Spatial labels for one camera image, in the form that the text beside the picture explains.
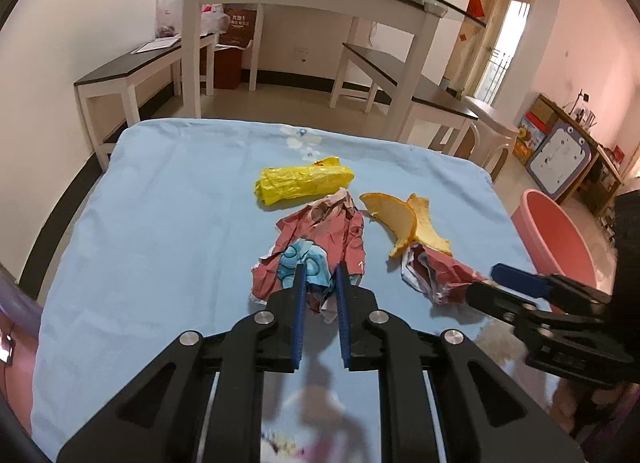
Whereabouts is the dark red bin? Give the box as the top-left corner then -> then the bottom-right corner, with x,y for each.
214,46 -> 247,90

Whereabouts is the white paper sheet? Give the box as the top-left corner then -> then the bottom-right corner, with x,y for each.
131,38 -> 182,55

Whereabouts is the curved orange peel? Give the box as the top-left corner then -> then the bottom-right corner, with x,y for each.
359,192 -> 418,259

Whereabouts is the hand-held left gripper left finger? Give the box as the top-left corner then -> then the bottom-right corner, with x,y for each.
56,263 -> 308,463

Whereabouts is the brown paper bag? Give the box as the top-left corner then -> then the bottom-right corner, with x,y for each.
222,7 -> 258,49

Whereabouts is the purple plastic chair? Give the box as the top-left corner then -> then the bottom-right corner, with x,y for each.
0,263 -> 43,339

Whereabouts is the white plastic bag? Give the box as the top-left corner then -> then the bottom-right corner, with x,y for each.
201,3 -> 226,34

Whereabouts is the pink plastic basin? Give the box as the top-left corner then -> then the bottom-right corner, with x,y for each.
511,189 -> 598,289

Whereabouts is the white bench with dark seat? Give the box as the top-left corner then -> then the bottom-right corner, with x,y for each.
329,42 -> 479,156
74,32 -> 217,171

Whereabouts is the long orange peel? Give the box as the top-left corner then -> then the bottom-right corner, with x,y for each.
406,193 -> 453,258

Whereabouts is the beige plastic stool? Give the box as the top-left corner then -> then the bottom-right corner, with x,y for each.
427,96 -> 520,181

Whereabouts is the colourful cardboard box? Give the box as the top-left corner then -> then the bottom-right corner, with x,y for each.
513,113 -> 546,166

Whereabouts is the clear bag with dark fruit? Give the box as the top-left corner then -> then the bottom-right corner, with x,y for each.
156,0 -> 183,39

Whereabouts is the wooden side desk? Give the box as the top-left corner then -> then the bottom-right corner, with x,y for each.
537,93 -> 626,216

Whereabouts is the cartoon printed wrapper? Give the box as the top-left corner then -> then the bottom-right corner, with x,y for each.
250,188 -> 368,324

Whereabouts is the glass panel door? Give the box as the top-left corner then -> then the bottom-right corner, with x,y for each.
472,0 -> 538,106

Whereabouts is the yellow plastic bag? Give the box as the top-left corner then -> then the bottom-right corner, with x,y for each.
254,156 -> 356,208

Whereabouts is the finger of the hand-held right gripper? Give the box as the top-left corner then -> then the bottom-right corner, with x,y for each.
466,280 -> 539,332
491,263 -> 611,305

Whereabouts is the blue floral tablecloth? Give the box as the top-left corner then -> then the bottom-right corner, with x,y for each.
31,116 -> 551,463

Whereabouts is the children's drawing board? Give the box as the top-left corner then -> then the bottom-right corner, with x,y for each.
526,122 -> 592,197

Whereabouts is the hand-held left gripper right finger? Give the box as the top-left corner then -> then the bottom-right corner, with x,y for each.
334,262 -> 586,463

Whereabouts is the red foil wrapper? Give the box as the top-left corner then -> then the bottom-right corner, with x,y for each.
400,243 -> 488,305

